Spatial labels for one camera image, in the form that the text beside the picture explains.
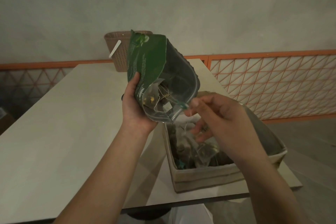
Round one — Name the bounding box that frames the person's right hand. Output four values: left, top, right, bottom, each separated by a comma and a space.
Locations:
183, 92, 263, 164

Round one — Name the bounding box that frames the person's left hand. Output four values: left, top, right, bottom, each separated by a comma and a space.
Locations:
121, 72, 159, 134

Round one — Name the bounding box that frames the beige paper box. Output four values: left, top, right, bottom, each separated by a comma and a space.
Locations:
162, 91, 288, 194

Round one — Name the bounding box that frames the green foil pouch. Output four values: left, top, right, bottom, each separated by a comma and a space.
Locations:
127, 30, 199, 124

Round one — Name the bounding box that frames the person's left forearm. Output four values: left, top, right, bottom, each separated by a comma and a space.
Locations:
54, 124, 155, 224

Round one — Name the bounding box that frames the brown plastic basket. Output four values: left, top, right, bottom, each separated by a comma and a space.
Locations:
104, 30, 153, 72

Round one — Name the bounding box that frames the orange mesh fence panel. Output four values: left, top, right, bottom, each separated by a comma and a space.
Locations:
207, 50, 336, 125
0, 55, 210, 121

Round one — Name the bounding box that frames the black table base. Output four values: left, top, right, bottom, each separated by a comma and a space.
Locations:
127, 208, 171, 221

